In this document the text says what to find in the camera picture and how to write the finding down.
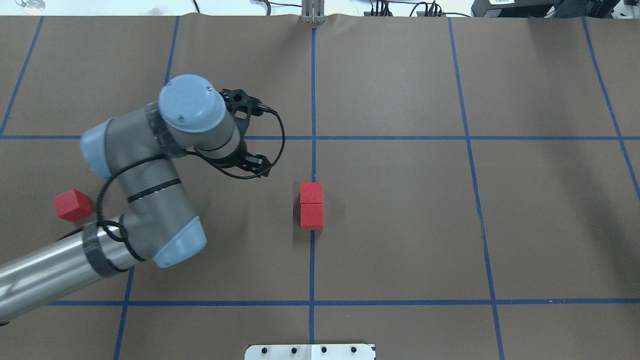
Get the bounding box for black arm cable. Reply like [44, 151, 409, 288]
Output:
[96, 105, 286, 263]

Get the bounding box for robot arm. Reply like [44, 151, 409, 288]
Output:
[1, 74, 285, 326]

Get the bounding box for aluminium frame post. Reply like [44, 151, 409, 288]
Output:
[300, 0, 326, 25]

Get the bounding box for red block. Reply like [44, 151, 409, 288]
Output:
[299, 203, 325, 231]
[53, 189, 94, 223]
[299, 182, 324, 205]

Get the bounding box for white pillar base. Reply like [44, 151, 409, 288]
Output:
[244, 343, 377, 360]

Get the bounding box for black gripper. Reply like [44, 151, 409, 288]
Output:
[199, 89, 274, 177]

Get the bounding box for black box with label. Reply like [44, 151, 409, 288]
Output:
[471, 0, 555, 18]

